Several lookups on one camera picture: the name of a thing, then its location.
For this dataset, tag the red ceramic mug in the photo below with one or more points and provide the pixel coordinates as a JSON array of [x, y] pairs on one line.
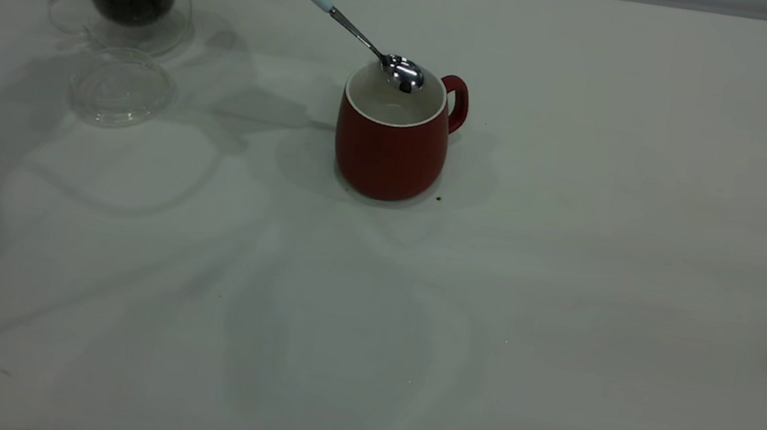
[[388, 162]]

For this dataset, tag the clear round glass lid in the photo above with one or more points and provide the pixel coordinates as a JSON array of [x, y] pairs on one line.
[[120, 89]]

